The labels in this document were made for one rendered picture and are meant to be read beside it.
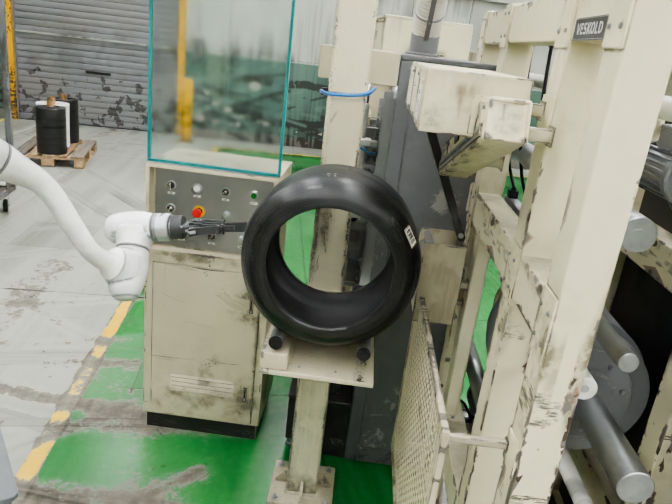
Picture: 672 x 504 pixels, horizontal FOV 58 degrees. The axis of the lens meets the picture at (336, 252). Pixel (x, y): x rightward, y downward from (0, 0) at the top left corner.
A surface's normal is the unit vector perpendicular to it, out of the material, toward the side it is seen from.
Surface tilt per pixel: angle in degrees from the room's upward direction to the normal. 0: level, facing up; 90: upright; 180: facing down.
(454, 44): 90
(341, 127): 90
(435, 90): 90
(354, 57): 90
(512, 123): 72
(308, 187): 46
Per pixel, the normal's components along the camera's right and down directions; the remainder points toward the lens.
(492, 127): -0.03, 0.01
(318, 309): 0.15, -0.57
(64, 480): 0.11, -0.94
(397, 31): 0.08, 0.33
